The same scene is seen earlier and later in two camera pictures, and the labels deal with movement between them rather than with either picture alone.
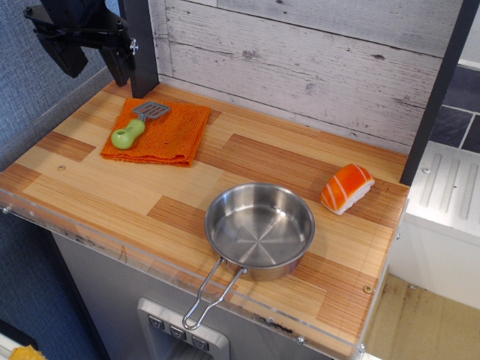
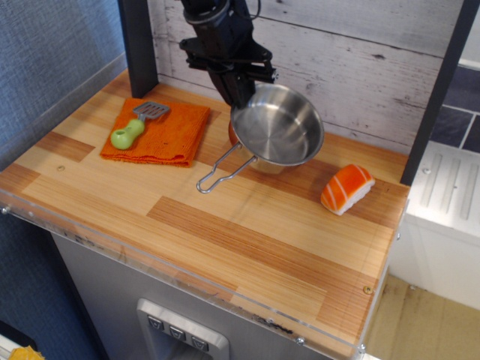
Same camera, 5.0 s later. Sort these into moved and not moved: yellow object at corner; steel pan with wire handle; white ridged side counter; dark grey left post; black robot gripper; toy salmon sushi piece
Moved: black robot gripper; steel pan with wire handle
Not moved: yellow object at corner; white ridged side counter; dark grey left post; toy salmon sushi piece
